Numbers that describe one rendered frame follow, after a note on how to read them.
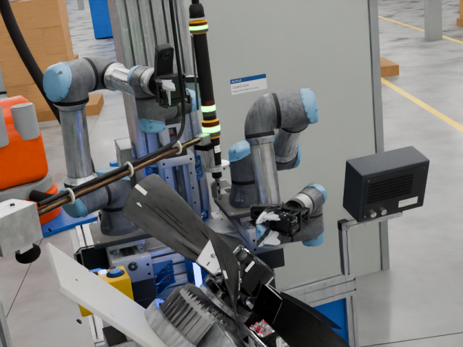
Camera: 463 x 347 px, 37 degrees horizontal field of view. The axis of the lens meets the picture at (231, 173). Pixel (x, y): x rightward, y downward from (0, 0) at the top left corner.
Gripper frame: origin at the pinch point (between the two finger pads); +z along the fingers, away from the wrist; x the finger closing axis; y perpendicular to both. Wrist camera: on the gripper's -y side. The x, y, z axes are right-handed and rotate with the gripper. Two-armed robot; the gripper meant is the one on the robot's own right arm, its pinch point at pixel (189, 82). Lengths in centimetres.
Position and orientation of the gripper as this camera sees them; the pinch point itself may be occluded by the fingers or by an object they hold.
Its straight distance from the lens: 177.2
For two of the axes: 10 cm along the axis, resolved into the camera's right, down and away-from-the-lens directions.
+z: 5.0, 2.1, -8.4
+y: 1.1, 9.5, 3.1
